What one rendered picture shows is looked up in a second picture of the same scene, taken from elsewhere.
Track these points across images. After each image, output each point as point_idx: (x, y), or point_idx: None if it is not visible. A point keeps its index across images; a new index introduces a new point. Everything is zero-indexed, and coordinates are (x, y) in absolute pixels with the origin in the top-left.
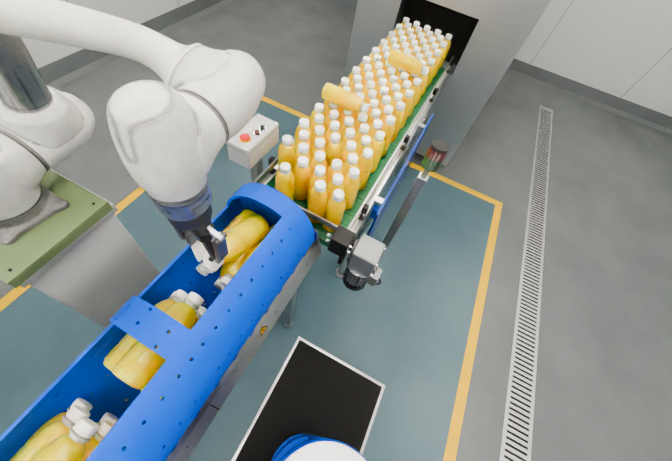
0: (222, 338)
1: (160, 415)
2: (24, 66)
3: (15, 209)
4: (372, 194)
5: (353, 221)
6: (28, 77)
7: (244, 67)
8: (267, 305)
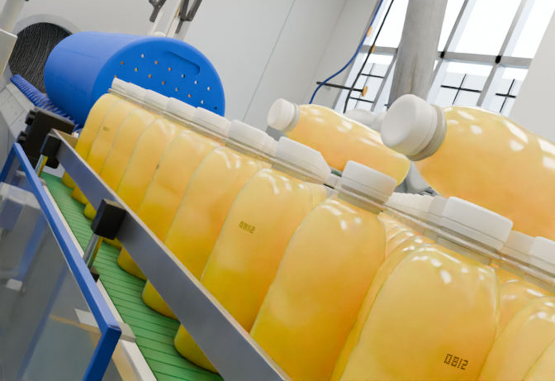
0: (93, 40)
1: (87, 37)
2: (400, 63)
3: None
4: (53, 203)
5: (55, 131)
6: (397, 73)
7: None
8: (79, 66)
